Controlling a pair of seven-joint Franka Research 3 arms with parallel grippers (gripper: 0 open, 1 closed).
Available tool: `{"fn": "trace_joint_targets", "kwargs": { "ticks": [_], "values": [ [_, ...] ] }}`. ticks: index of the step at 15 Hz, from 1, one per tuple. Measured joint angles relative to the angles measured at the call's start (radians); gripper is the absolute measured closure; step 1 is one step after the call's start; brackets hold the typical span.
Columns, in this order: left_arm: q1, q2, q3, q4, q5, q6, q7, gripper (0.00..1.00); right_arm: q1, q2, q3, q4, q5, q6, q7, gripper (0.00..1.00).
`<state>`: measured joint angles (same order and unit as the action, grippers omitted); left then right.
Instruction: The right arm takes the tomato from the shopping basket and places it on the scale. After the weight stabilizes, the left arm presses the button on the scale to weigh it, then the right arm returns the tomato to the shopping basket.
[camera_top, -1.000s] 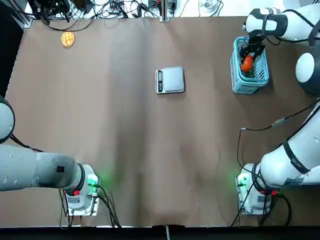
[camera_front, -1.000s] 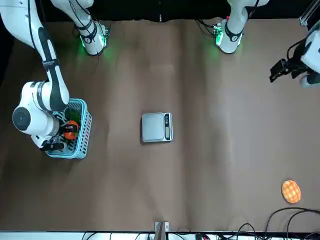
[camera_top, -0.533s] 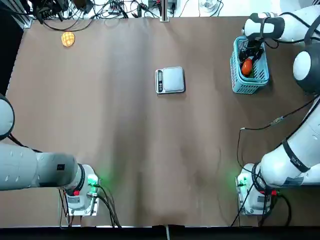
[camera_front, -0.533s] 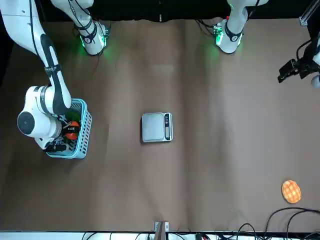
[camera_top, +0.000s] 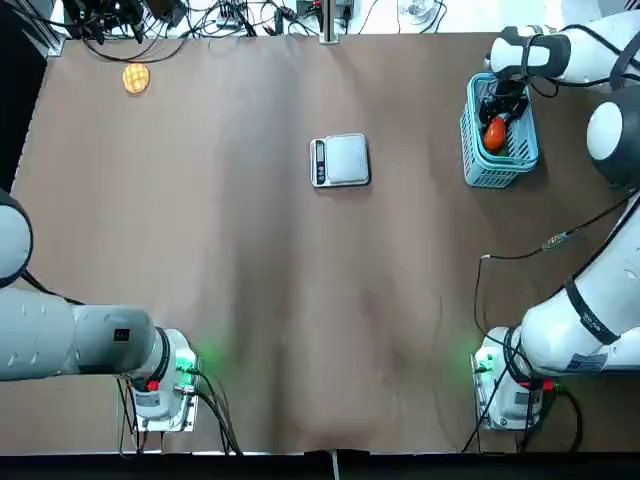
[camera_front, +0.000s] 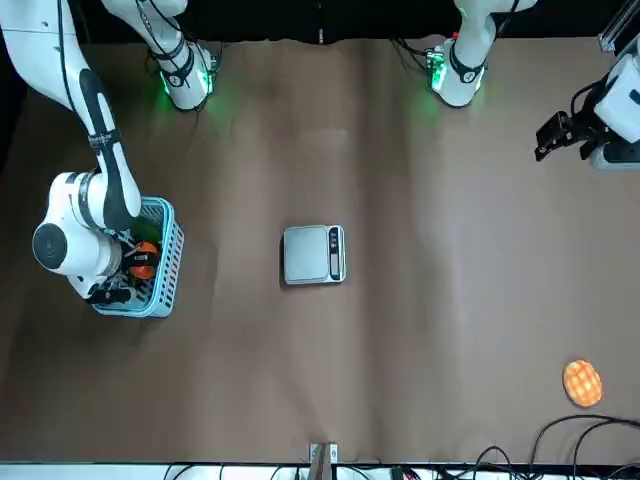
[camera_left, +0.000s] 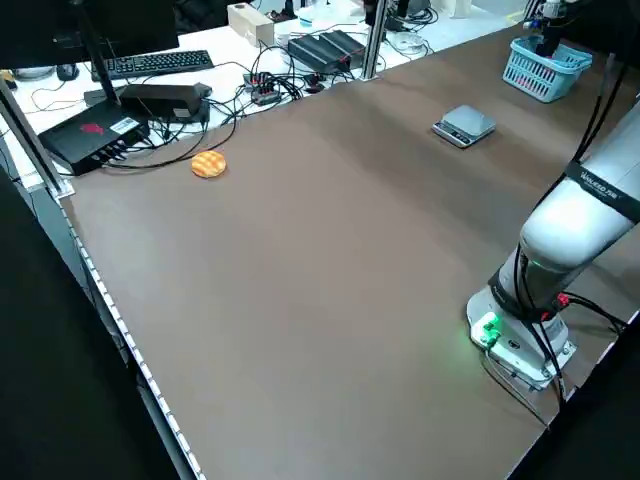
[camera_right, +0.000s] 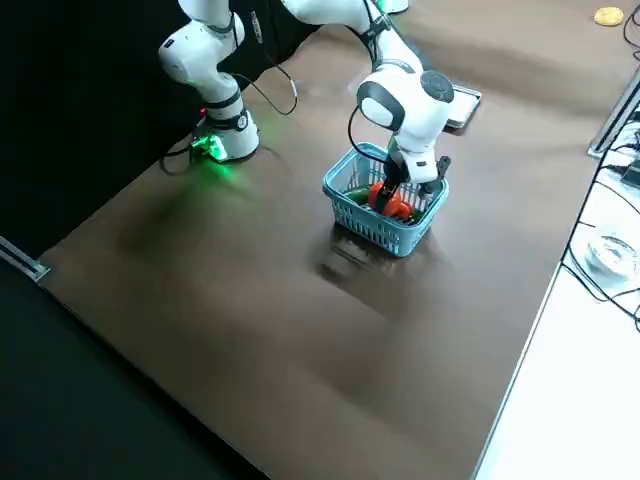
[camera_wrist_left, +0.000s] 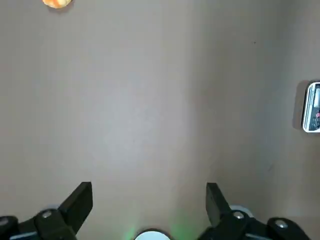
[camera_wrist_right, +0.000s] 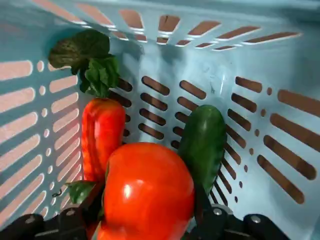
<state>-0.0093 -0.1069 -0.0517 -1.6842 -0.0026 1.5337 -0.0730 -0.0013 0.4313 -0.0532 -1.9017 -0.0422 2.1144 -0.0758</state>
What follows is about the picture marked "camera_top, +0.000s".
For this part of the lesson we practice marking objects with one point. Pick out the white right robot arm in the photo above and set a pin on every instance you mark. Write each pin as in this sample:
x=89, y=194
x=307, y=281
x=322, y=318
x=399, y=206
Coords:
x=575, y=330

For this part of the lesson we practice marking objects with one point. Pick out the silver digital kitchen scale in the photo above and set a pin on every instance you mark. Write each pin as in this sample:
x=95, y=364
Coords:
x=347, y=157

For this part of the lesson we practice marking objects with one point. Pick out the silver aluminium corner frame post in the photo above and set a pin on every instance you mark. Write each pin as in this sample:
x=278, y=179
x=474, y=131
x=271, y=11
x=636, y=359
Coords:
x=56, y=47

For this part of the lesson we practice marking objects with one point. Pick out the round orange waffle-pattern bread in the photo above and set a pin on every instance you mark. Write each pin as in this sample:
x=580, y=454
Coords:
x=136, y=79

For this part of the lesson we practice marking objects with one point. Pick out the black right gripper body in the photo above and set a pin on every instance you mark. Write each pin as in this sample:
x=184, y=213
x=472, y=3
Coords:
x=512, y=90

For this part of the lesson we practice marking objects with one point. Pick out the orange-red tomato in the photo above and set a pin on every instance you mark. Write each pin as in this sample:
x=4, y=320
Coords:
x=494, y=135

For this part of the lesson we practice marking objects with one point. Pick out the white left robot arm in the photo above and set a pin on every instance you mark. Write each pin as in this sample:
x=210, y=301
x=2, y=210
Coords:
x=50, y=335

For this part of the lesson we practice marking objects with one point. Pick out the light blue plastic shopping basket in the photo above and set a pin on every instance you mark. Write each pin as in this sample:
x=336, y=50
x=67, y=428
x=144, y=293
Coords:
x=495, y=172

